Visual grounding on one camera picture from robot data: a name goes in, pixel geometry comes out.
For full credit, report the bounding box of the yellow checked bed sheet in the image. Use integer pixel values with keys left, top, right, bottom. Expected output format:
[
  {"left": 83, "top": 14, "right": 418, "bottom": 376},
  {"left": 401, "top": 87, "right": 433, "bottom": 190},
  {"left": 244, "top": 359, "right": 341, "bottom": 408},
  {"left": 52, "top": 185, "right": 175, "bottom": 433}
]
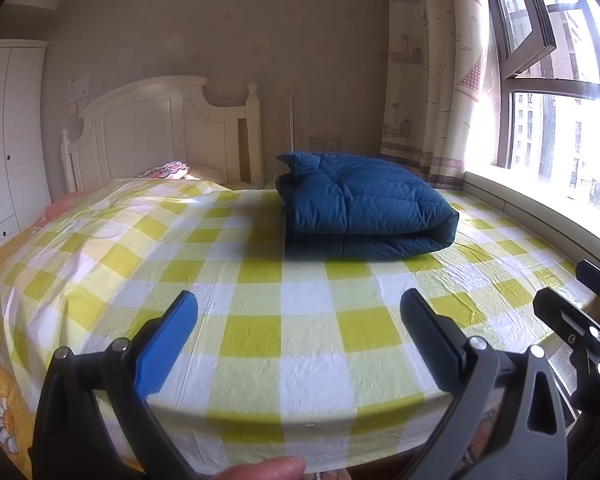
[{"left": 0, "top": 177, "right": 600, "bottom": 476}]

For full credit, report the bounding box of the orange floral bed sheet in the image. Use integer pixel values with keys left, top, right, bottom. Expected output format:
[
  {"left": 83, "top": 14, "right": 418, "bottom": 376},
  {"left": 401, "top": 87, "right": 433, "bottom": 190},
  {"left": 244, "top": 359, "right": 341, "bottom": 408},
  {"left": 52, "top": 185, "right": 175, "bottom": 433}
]
[{"left": 0, "top": 190, "right": 98, "bottom": 480}]

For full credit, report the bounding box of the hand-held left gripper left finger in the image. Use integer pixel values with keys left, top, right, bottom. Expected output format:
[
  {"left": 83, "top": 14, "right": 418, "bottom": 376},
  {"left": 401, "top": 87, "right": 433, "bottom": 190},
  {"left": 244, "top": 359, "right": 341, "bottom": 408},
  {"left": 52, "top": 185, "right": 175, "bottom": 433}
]
[{"left": 29, "top": 289, "right": 201, "bottom": 480}]

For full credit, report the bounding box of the beige window sill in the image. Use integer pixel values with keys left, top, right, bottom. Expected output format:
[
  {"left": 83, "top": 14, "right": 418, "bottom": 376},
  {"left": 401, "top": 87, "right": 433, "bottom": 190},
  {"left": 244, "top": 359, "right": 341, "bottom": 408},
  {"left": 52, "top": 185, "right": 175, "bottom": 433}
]
[{"left": 460, "top": 170, "right": 600, "bottom": 311}]

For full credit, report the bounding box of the window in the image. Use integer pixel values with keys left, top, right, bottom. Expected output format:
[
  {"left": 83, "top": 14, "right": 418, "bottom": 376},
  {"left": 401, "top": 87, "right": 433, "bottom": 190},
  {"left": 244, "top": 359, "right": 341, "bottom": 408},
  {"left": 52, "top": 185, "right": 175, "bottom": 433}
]
[{"left": 480, "top": 0, "right": 600, "bottom": 211}]

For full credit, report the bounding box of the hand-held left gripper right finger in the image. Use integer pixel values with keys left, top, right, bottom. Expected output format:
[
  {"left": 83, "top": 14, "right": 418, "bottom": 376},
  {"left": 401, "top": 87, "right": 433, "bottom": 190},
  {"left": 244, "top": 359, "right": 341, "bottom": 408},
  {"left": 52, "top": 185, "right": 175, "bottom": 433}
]
[{"left": 400, "top": 287, "right": 570, "bottom": 480}]

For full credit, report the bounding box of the white bed headboard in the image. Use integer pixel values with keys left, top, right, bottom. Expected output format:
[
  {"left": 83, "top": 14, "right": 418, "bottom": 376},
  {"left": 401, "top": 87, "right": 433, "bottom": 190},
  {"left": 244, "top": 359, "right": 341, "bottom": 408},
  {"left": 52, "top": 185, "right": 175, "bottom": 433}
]
[{"left": 61, "top": 76, "right": 264, "bottom": 193}]

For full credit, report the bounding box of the paper wall notice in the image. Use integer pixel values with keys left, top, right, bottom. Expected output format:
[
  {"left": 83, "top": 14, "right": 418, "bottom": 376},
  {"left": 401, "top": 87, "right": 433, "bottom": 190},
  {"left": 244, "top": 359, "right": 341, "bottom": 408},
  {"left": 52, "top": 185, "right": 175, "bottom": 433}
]
[{"left": 69, "top": 71, "right": 90, "bottom": 103}]

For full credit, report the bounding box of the floral pillow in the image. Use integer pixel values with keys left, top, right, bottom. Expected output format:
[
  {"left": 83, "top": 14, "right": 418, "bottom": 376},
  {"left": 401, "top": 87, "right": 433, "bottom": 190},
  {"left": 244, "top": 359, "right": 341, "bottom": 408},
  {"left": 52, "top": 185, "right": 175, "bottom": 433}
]
[{"left": 135, "top": 161, "right": 191, "bottom": 181}]

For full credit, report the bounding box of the white wardrobe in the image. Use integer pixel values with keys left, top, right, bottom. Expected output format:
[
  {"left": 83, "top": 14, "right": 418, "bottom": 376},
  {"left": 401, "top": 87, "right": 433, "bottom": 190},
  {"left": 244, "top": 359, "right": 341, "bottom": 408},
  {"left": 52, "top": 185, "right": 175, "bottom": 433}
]
[{"left": 0, "top": 40, "right": 51, "bottom": 256}]

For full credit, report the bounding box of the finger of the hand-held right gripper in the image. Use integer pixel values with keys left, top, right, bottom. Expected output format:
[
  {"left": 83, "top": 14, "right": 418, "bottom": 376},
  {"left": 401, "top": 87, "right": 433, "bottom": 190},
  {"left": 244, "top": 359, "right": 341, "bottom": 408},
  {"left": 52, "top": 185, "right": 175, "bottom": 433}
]
[
  {"left": 532, "top": 286, "right": 600, "bottom": 362},
  {"left": 575, "top": 260, "right": 600, "bottom": 311}
]

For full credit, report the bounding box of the blue quilted jacket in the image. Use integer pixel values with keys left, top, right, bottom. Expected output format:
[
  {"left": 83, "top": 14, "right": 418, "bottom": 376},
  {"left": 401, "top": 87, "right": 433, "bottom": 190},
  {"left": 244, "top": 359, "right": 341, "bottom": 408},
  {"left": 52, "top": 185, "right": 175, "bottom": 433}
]
[{"left": 275, "top": 151, "right": 460, "bottom": 261}]

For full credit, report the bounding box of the person's left hand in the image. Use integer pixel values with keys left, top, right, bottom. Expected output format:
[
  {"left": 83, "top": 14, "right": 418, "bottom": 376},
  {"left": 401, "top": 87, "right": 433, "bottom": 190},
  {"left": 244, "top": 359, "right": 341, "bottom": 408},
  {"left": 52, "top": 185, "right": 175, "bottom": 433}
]
[{"left": 209, "top": 456, "right": 307, "bottom": 480}]

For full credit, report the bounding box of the printed cream curtain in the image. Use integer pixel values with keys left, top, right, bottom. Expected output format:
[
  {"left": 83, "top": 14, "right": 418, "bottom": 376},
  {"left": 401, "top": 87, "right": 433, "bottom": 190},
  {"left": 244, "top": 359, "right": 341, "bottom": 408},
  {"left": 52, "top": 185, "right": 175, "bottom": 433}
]
[{"left": 380, "top": 0, "right": 506, "bottom": 188}]

